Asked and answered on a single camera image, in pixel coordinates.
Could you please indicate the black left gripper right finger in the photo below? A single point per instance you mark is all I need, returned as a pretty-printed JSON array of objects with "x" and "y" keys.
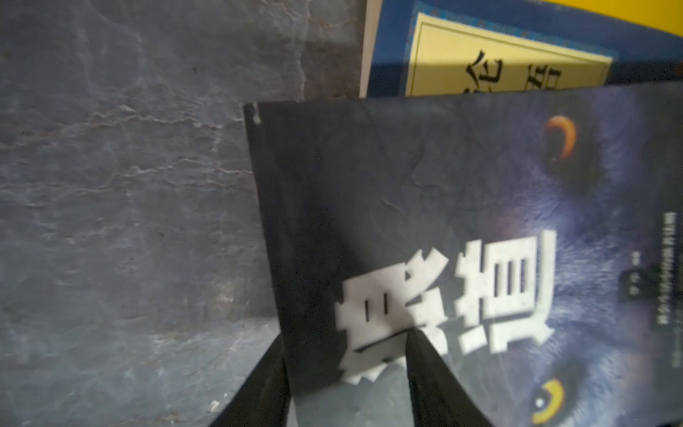
[{"x": 437, "y": 398}]

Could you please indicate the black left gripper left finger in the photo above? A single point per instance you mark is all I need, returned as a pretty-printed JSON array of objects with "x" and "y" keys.
[{"x": 264, "y": 398}]

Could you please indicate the black wolf book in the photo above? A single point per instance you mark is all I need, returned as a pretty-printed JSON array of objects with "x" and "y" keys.
[{"x": 535, "y": 238}]

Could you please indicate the blue book yellow label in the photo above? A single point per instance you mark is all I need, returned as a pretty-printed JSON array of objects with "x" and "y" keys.
[{"x": 417, "y": 48}]

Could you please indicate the yellow bookshelf with coloured shelves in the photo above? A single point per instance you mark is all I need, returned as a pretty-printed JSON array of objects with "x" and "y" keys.
[{"x": 663, "y": 16}]

